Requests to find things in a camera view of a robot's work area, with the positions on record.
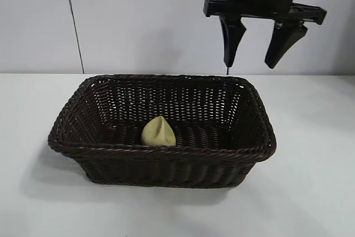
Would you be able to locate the pale yellow egg yolk pastry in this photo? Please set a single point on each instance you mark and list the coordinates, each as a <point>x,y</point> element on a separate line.
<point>158,134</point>

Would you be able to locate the dark brown woven basket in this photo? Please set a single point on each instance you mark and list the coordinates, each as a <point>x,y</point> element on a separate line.
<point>155,165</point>

